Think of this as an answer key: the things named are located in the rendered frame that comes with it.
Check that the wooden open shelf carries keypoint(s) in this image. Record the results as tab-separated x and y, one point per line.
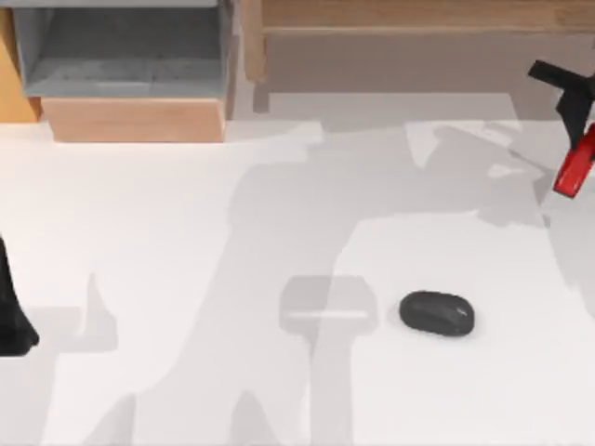
418	28

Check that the black computer mouse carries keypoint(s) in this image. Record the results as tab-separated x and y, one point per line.
437	314

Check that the pale wooden drawer front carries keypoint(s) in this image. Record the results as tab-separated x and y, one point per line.
132	120

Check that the wooden cupboard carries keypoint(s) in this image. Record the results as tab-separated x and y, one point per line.
10	69

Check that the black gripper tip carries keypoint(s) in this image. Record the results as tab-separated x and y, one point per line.
11	320

